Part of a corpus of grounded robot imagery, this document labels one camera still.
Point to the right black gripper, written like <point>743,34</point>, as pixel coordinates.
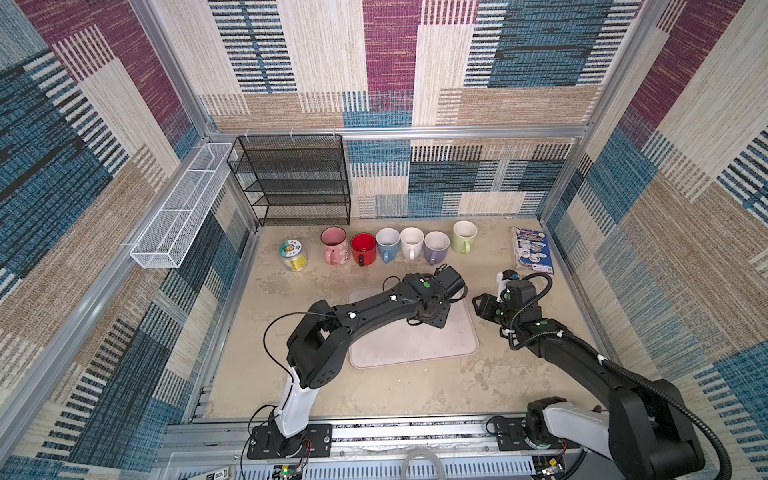
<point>484,309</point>

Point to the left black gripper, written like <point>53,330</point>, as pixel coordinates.
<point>442,320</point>

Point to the purple mug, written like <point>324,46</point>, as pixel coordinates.
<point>436,247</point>

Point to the white mug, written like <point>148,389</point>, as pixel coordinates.
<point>411,242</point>

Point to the light green mug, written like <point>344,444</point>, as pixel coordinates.
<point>463,235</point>

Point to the blue mug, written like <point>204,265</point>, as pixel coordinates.
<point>388,244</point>

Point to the red mug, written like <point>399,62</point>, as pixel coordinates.
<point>364,249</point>

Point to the pink ghost pattern mug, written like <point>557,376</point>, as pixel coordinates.
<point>334,240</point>

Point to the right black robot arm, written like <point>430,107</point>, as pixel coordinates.
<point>647,431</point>

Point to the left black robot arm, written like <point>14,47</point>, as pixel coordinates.
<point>317,347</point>

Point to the white plastic tray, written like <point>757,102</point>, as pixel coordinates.
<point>399,343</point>

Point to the yellow green labelled can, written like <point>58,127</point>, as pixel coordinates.
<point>293,255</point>

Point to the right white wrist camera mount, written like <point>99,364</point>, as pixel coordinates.
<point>502,279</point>

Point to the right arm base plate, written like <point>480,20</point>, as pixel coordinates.
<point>510,435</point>

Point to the black wire shelf rack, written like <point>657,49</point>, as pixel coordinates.
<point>293,180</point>

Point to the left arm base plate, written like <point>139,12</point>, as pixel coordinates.
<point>268,443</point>

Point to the white mesh wall basket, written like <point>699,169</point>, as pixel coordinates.
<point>166,241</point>

